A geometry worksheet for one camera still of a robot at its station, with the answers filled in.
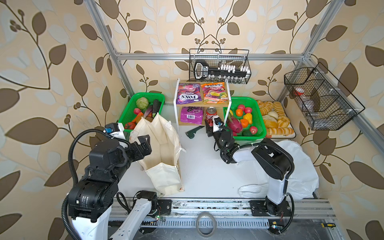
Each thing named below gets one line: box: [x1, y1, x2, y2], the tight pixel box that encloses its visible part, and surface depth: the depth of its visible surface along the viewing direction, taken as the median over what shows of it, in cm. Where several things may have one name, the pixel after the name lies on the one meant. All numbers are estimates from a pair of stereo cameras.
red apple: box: [250, 126, 258, 135], surface depth 101 cm
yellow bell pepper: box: [243, 113, 253, 124], surface depth 107 cm
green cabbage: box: [136, 97, 149, 110], surface depth 114 cm
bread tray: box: [257, 99, 296, 139], surface depth 106 cm
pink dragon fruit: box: [227, 114, 243, 133], surface depth 101 cm
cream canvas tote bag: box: [129, 113, 186, 196], surface depth 76 cm
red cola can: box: [205, 106, 217, 127], surface depth 82 cm
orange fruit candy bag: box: [200, 82, 228, 104], surface depth 78 cm
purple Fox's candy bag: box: [176, 83, 202, 105], surface depth 79 cm
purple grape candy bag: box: [180, 106, 204, 125], surface depth 88 cm
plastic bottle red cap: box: [294, 87, 314, 115], surface depth 82 cm
